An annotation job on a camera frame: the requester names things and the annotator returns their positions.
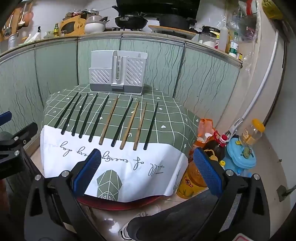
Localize black kitchen appliance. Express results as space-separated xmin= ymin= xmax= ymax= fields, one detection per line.
xmin=200 ymin=25 xmax=223 ymax=35

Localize yellow plastic bag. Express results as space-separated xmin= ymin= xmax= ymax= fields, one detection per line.
xmin=261 ymin=0 xmax=284 ymax=20

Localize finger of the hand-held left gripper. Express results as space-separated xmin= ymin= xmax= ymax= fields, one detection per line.
xmin=0 ymin=111 xmax=12 ymax=127
xmin=7 ymin=122 xmax=38 ymax=149

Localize grey metal bracket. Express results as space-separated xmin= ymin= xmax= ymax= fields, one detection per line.
xmin=276 ymin=185 xmax=293 ymax=202

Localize orange plastic bag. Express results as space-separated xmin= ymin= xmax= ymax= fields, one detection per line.
xmin=196 ymin=119 xmax=216 ymax=149

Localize hanging wooden spatulas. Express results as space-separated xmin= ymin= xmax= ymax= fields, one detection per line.
xmin=14 ymin=6 xmax=35 ymax=28

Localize metal grater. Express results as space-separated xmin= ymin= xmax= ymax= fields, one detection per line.
xmin=8 ymin=32 xmax=19 ymax=49

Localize dark sauce bottle red cap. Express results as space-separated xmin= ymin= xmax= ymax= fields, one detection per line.
xmin=203 ymin=131 xmax=228 ymax=161

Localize round wooden board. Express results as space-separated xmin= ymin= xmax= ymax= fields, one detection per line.
xmin=148 ymin=25 xmax=197 ymax=39

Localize yellow cardboard box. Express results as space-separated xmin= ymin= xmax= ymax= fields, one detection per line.
xmin=60 ymin=13 xmax=88 ymax=36

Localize pink packet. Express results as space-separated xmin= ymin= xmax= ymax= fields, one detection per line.
xmin=246 ymin=27 xmax=258 ymax=42

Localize white pipe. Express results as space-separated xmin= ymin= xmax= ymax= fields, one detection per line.
xmin=240 ymin=30 xmax=278 ymax=121

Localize white cooker pot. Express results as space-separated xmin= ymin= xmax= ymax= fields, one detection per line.
xmin=84 ymin=16 xmax=109 ymax=33

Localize person's leg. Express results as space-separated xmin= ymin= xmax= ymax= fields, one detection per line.
xmin=127 ymin=191 xmax=218 ymax=241

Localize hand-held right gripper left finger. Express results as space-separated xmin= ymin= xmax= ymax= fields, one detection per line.
xmin=24 ymin=148 xmax=104 ymax=241

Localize white squeeze bottle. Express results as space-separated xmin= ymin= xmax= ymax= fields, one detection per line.
xmin=218 ymin=27 xmax=230 ymax=52

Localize black range hood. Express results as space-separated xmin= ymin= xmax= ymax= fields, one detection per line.
xmin=116 ymin=0 xmax=200 ymax=19

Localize green label plastic bottle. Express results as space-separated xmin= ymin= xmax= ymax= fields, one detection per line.
xmin=230 ymin=32 xmax=239 ymax=58

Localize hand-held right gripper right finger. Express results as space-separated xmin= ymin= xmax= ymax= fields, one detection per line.
xmin=192 ymin=147 xmax=272 ymax=241

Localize black cooking pot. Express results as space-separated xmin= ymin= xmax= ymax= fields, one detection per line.
xmin=159 ymin=14 xmax=197 ymax=30

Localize black chopstick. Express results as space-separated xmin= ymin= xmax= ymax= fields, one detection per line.
xmin=72 ymin=93 xmax=89 ymax=137
xmin=88 ymin=94 xmax=110 ymax=143
xmin=144 ymin=102 xmax=159 ymax=151
xmin=79 ymin=93 xmax=99 ymax=139
xmin=61 ymin=94 xmax=82 ymax=135
xmin=54 ymin=92 xmax=79 ymax=128
xmin=111 ymin=98 xmax=134 ymax=147

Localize white plastic utensil holder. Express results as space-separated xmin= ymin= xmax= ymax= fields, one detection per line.
xmin=89 ymin=50 xmax=148 ymax=95

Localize glass jar yellow lid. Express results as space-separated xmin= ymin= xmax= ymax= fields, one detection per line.
xmin=239 ymin=119 xmax=265 ymax=146

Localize green checked tablecloth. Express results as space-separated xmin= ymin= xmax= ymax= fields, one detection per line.
xmin=40 ymin=84 xmax=201 ymax=202

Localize yellow oil jug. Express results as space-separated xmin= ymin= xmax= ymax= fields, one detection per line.
xmin=176 ymin=160 xmax=208 ymax=199

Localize black wok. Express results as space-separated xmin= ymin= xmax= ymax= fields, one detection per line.
xmin=115 ymin=14 xmax=148 ymax=29

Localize blue plastic container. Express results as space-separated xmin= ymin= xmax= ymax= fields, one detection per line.
xmin=224 ymin=137 xmax=257 ymax=178

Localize wooden chopstick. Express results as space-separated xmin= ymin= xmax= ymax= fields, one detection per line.
xmin=120 ymin=101 xmax=140 ymax=150
xmin=133 ymin=102 xmax=147 ymax=151
xmin=99 ymin=97 xmax=119 ymax=145

